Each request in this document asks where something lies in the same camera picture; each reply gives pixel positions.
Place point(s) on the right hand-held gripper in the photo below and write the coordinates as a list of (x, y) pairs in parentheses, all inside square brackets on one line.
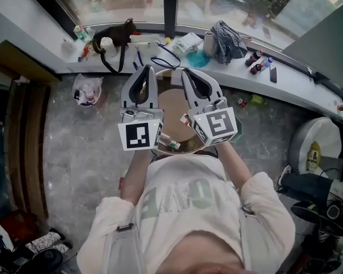
[(217, 123)]

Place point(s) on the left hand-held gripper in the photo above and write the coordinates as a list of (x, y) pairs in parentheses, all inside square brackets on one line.
[(137, 136)]

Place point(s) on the clear plastic bottle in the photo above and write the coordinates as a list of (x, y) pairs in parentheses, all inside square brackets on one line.
[(170, 142)]

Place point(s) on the person's right forearm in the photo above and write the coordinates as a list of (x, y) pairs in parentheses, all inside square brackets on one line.
[(233, 164)]

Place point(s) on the person's left forearm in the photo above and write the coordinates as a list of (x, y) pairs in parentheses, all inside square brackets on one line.
[(135, 175)]

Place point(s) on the teal cloth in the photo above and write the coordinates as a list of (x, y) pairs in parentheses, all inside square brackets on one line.
[(197, 59)]

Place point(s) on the white badge cards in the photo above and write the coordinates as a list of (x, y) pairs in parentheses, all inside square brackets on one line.
[(145, 48)]

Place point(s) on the beige tote bag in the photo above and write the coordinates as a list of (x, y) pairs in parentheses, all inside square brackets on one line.
[(208, 43)]

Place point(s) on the pink basket with plastic bag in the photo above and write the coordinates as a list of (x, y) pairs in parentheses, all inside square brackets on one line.
[(87, 93)]

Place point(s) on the white green packets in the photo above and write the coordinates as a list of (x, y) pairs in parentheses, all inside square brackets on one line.
[(187, 43)]

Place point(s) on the blue plaid shirt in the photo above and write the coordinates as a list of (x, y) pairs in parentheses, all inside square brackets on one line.
[(227, 43)]

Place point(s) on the white paper cup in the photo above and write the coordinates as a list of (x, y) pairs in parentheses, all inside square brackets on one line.
[(108, 47)]

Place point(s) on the dark red drink bottle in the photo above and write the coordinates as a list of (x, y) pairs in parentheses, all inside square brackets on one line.
[(253, 58), (255, 68)]

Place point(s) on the small yellow object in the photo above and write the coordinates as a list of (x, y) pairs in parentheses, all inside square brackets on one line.
[(167, 40)]

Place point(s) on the red toy figure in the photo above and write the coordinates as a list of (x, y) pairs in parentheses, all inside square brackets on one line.
[(85, 52)]

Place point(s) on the clear bottle blue cap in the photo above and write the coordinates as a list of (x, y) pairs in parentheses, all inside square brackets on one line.
[(266, 64)]

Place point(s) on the black phone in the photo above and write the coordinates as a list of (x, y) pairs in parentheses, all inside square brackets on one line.
[(273, 73)]

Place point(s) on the clear water bottle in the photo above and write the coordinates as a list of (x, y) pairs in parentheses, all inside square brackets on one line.
[(90, 32)]

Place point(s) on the green white bottle pink cap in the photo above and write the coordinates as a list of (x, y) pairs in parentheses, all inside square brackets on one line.
[(79, 33)]

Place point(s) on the small white figure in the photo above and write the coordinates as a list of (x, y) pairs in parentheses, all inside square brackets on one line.
[(68, 45)]

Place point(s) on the grey white egg cushion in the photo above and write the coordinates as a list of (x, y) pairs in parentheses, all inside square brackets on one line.
[(303, 141)]

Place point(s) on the black window latch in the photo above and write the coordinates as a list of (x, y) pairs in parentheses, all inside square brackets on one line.
[(320, 78)]

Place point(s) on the brown cardboard sheet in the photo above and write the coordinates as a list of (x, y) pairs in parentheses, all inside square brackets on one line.
[(20, 61)]

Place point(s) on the person's white printed shirt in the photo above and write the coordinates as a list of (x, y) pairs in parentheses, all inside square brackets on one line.
[(188, 224)]

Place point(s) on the grey roller blind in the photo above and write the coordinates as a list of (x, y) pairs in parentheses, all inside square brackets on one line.
[(326, 38)]

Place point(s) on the small red trinket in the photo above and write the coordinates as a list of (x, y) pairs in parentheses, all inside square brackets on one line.
[(340, 107)]

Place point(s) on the black pouch white trim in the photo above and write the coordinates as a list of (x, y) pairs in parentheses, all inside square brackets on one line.
[(333, 212)]

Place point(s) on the red-brown wooden table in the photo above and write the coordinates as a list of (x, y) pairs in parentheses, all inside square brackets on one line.
[(17, 227)]

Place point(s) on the black striped bag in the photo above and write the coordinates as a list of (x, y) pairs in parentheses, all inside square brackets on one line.
[(45, 260)]

